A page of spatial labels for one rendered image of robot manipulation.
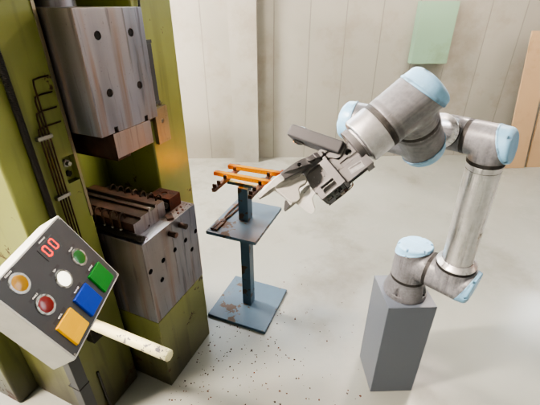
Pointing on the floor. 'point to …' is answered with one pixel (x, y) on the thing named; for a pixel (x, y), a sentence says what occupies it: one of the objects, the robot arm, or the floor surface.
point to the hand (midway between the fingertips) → (270, 202)
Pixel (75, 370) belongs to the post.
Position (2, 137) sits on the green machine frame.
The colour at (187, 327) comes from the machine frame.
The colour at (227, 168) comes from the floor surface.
